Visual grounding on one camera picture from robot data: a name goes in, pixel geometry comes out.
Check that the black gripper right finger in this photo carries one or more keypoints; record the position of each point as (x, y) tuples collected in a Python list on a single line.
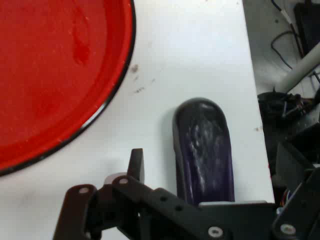
[(302, 212)]

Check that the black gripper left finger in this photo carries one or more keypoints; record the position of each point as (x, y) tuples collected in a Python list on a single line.
[(136, 167)]

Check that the purple eggplant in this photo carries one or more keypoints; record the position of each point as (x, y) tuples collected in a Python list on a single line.
[(205, 155)]

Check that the white metal tube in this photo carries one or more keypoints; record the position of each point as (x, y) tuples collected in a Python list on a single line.
[(302, 67)]

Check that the black flat box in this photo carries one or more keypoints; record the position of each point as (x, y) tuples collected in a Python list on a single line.
[(308, 22)]

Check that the red round plate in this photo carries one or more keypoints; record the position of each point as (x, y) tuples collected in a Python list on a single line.
[(50, 82)]

